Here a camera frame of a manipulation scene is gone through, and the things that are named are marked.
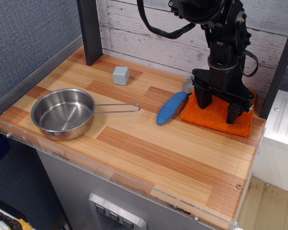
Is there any clear acrylic front guard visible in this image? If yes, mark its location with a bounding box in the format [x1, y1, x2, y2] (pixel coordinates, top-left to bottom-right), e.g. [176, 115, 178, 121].
[0, 108, 265, 230]

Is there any white side cabinet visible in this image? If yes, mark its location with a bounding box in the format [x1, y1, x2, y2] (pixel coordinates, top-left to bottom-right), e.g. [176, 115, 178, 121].
[253, 90, 288, 191]

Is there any orange towel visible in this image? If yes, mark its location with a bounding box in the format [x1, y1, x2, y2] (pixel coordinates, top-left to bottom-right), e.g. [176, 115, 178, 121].
[181, 92, 254, 137]

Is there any dark right upright post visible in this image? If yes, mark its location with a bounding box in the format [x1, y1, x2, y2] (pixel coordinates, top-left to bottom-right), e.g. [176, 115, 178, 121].
[260, 38, 288, 119]

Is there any stainless steel pan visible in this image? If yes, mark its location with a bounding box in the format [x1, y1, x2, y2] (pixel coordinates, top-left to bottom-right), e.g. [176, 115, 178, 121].
[31, 88, 141, 141]

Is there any silver dispenser button panel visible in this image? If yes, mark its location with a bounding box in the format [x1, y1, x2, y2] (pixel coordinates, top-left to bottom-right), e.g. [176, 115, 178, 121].
[88, 193, 148, 230]

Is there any grey toy fridge cabinet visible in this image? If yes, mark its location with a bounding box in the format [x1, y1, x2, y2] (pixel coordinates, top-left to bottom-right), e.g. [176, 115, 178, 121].
[37, 151, 209, 230]

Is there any black mesh yellow bag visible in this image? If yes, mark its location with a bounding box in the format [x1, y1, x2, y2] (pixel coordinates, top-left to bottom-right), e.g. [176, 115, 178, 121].
[0, 212, 33, 230]

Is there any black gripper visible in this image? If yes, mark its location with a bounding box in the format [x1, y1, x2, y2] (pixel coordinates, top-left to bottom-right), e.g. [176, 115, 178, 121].
[191, 57, 256, 125]

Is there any dark left upright post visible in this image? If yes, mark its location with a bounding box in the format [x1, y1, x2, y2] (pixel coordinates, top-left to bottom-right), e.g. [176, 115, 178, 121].
[77, 0, 103, 66]

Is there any dark upright post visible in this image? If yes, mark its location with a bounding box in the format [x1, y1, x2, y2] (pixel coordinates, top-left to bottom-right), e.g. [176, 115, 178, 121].
[77, 0, 103, 66]
[260, 38, 288, 119]

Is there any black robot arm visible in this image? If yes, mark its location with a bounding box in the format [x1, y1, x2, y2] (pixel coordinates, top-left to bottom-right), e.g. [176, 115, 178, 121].
[169, 0, 257, 124]

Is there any grey cube block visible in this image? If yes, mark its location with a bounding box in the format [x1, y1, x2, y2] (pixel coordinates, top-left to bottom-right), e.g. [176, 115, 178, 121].
[113, 66, 129, 85]

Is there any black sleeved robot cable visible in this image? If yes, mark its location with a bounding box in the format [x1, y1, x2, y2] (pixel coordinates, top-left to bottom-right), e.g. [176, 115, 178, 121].
[136, 0, 197, 40]

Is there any blue handled metal spoon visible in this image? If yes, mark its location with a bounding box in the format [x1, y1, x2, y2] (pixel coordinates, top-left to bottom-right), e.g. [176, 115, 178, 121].
[156, 76, 194, 126]

